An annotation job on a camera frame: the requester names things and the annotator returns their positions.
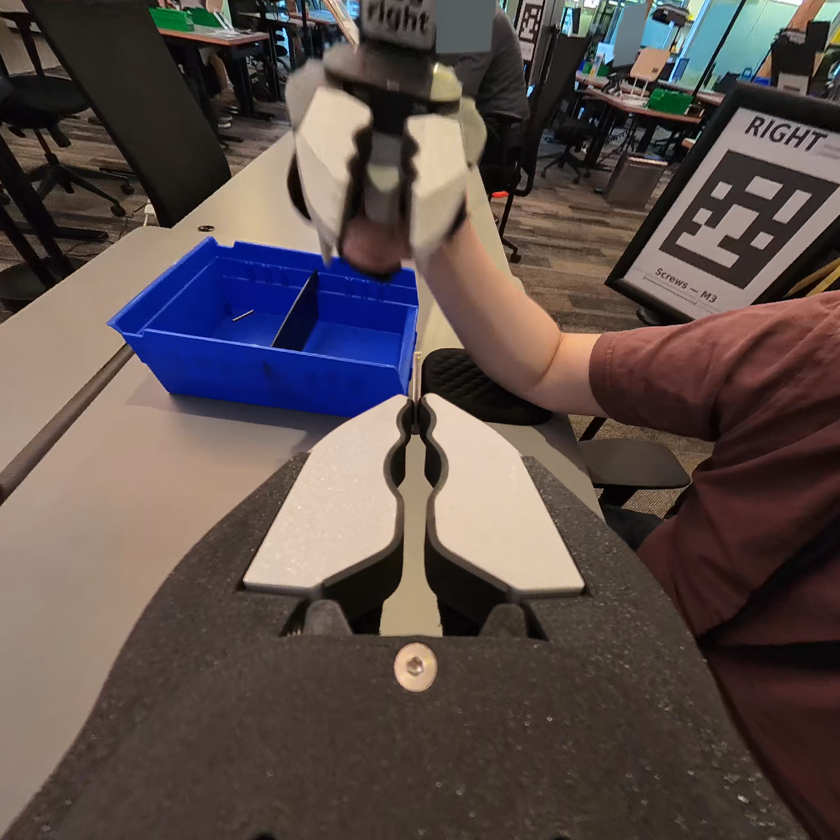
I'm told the person's right hand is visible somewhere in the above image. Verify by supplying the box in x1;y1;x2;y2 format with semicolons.
338;213;414;277

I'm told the tall black chair back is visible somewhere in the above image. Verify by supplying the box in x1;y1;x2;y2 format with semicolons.
23;0;232;228

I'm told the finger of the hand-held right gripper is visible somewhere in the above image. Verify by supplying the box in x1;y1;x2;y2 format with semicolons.
290;87;375;268
402;97;488;258

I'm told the dark bin divider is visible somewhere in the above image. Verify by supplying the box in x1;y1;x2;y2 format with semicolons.
272;271;321;352

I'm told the black office chair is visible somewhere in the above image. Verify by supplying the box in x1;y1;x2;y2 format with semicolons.
518;33;592;198
0;69;129;221

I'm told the grey trash bin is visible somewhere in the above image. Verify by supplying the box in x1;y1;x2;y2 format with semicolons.
605;154;669;211

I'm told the wooden office desk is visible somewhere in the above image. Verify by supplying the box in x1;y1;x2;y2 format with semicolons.
157;26;277;122

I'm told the brown cardboard box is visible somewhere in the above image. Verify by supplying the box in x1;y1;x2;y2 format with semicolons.
632;47;672;83

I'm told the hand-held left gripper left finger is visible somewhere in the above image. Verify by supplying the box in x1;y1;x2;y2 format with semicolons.
243;395;413;632

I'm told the person's right forearm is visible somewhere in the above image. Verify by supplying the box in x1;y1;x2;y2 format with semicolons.
413;226;608;419

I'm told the framed marker sign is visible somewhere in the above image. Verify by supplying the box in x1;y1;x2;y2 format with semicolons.
604;82;840;326

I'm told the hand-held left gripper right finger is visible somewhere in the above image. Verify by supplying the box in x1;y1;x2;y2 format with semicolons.
415;392;586;632

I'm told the blue divided parts bin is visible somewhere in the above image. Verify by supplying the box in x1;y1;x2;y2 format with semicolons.
107;236;421;419

